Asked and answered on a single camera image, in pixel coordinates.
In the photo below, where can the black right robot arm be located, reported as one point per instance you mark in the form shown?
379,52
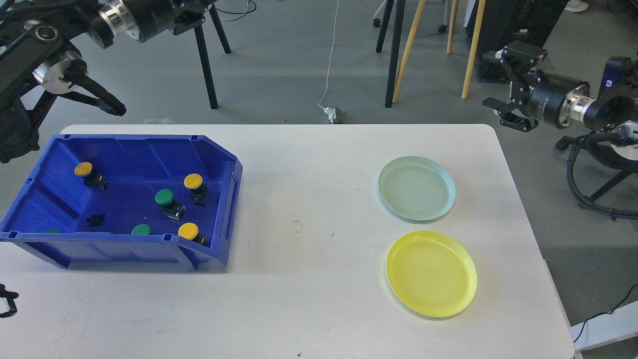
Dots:
613,110

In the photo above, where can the small black part in bin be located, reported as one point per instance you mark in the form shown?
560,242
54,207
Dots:
96,220

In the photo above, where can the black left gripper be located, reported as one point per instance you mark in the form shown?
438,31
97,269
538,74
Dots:
177,16

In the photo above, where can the green button with black base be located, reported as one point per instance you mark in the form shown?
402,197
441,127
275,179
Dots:
169,206

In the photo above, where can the wooden leg right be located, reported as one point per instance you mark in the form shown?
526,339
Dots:
474,44

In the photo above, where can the light green plate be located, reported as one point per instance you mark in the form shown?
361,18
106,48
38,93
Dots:
416,189

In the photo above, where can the black computer tower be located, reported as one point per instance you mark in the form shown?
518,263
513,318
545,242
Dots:
505,21

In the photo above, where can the white power adapter on floor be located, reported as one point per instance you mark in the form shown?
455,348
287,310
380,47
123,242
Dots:
335,115

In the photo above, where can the blue plastic storage bin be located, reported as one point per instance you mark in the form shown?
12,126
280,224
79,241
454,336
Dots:
136,167

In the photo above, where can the green button front middle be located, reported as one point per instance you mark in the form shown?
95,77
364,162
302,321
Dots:
141,229

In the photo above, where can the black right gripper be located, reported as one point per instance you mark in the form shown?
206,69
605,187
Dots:
535,95

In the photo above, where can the black stand legs centre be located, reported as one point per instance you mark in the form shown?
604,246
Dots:
398,8

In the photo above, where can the black clamp at left edge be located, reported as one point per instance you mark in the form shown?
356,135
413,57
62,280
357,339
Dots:
8,304

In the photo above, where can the yellow button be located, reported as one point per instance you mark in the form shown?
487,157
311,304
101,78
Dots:
191,231
91,177
198,191

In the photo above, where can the wooden leg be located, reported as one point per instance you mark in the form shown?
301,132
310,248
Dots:
408,49
474,44

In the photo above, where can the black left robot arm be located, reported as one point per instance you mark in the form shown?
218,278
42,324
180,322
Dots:
39,62

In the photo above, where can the black tripod legs left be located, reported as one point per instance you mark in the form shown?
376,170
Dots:
204,55

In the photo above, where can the yellow plate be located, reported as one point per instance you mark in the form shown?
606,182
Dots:
431,274

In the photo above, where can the white beam bottom right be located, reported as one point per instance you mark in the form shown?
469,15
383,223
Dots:
606,329

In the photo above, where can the white shoe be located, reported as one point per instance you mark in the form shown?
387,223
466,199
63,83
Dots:
576,6

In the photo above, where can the wooden leg left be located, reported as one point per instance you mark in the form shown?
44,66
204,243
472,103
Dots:
408,49

